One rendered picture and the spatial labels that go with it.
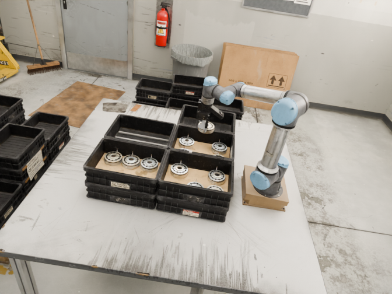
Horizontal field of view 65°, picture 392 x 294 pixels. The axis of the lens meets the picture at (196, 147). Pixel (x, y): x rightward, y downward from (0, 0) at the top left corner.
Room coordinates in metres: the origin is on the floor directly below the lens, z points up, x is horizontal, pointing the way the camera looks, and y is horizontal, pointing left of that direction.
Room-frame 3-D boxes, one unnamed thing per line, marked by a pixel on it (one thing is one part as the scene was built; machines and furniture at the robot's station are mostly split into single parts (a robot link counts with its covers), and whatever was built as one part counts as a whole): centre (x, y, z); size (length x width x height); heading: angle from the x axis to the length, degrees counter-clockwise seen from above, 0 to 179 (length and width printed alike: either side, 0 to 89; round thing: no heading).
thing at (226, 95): (1.59, -0.11, 1.29); 0.11 x 0.11 x 0.08; 53
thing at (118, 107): (2.28, 0.73, 0.71); 0.22 x 0.19 x 0.01; 90
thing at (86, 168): (1.35, 0.37, 0.92); 0.40 x 0.30 x 0.02; 88
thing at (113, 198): (1.35, 0.37, 0.76); 0.40 x 0.30 x 0.12; 88
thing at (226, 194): (1.34, -0.03, 0.92); 0.40 x 0.30 x 0.02; 88
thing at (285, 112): (1.35, -0.40, 1.17); 0.15 x 0.12 x 0.55; 143
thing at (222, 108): (2.91, -0.22, 0.37); 0.40 x 0.30 x 0.45; 90
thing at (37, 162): (1.75, 1.18, 0.41); 0.31 x 0.02 x 0.16; 0
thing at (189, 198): (1.34, -0.03, 0.87); 0.40 x 0.30 x 0.11; 88
